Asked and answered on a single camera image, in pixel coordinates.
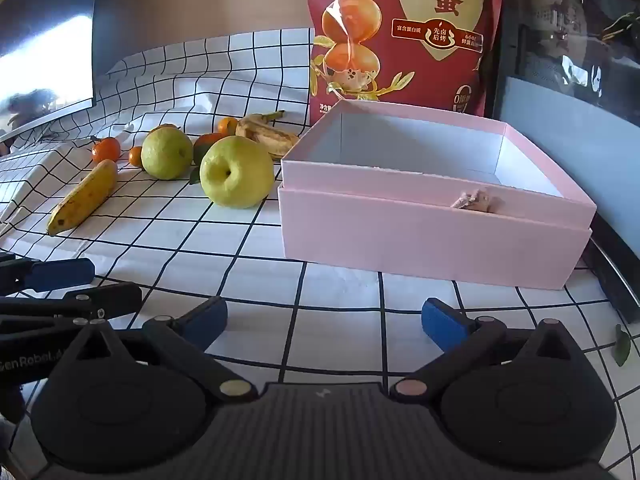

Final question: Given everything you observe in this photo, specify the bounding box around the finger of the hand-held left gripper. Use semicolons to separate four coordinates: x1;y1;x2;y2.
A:
0;282;144;336
0;254;96;296

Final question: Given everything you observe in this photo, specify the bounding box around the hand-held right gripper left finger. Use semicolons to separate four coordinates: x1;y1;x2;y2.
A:
64;296;258;403

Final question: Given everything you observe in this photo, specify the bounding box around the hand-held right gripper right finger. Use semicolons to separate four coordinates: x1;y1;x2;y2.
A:
389;297;583;403

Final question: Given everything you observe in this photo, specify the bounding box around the pink cardboard box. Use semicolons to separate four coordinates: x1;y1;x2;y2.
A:
277;99;598;291

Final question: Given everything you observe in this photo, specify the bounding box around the yellow banana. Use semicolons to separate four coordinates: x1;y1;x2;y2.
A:
47;159;119;237

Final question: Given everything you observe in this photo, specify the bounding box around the large leafy tangerine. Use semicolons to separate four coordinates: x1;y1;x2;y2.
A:
193;132;226;166

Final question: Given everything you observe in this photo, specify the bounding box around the brown-spotted banana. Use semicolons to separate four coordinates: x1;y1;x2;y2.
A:
235;110;302;160

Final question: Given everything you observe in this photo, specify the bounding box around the white black-checked tablecloth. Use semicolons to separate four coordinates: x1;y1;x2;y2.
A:
0;27;640;480

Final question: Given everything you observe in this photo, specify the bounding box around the loose green leaf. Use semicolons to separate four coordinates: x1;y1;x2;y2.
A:
613;324;632;367

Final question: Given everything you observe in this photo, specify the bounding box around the black-framed monitor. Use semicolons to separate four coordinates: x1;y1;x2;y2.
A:
0;0;99;146

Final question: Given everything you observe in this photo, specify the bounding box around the white glass-panel computer case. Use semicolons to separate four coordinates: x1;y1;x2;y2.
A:
492;0;640;323

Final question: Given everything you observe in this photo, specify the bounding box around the red printed snack bag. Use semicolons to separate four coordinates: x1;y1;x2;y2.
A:
307;0;507;120

